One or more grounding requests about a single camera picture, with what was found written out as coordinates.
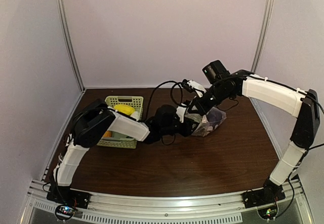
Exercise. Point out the aluminium front rail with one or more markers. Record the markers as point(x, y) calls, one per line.
point(222, 208)

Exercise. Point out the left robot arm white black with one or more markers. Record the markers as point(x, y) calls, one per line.
point(97, 118)

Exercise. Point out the aluminium frame post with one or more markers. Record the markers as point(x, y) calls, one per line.
point(69, 45)
point(269, 4)

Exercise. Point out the purple spotted fake eggplant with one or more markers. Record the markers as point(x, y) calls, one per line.
point(214, 119)

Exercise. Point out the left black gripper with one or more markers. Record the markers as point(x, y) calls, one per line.
point(187, 128)

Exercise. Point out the clear zip top bag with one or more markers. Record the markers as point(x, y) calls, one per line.
point(199, 130)

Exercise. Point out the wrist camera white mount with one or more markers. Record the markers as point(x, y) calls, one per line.
point(193, 87)
point(182, 112)

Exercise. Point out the yellow fake banana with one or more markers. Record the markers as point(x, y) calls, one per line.
point(124, 109)

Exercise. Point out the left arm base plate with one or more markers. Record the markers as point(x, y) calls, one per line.
point(69, 197)

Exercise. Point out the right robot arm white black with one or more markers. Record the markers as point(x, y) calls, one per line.
point(300, 104)

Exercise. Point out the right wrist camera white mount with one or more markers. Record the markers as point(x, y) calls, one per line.
point(193, 87)

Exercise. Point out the left aluminium frame post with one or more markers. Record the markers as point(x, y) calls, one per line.
point(69, 45)

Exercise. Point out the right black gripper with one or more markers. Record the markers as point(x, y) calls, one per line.
point(196, 106)

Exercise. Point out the orange fake fruit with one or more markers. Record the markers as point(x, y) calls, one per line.
point(107, 134)

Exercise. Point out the right aluminium frame post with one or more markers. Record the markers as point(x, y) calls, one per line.
point(269, 4)

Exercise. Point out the green plastic basket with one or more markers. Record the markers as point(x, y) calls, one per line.
point(118, 140)

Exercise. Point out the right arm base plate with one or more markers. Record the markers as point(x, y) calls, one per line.
point(263, 196)

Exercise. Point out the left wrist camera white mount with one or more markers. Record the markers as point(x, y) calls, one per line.
point(182, 112)

